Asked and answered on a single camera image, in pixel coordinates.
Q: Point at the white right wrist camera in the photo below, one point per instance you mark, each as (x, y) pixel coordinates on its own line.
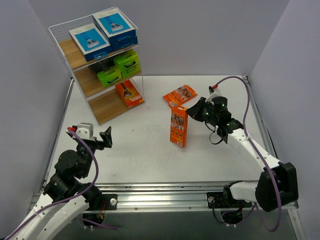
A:
(213, 92)

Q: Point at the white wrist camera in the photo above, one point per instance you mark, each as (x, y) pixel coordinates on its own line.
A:
(83, 130)
(213, 92)

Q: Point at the green black Gillette Labs box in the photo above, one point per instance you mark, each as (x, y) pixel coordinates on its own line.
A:
(126, 60)
(106, 72)
(130, 71)

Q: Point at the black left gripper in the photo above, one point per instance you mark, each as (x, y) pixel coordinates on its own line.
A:
(94, 142)

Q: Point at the orange Gillette Fusion5 box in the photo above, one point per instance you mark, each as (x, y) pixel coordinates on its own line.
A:
(129, 93)
(178, 126)

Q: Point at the white wire wooden shelf rack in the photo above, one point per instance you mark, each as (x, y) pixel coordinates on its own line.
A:
(104, 103)

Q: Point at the blue white Harry's box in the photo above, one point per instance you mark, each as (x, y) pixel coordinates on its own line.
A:
(115, 26)

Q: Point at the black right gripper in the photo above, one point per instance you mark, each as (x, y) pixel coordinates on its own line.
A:
(203, 113)

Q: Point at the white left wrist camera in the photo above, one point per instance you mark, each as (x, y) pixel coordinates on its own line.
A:
(83, 130)

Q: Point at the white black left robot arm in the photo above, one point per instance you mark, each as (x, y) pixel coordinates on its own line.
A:
(64, 196)

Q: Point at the orange Gillette cartridge box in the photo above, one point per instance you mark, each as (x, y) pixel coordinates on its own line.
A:
(179, 96)

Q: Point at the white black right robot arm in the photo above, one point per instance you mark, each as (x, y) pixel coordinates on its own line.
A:
(277, 184)

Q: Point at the blue Harry's razor box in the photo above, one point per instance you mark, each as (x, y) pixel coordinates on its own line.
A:
(119, 45)
(91, 42)

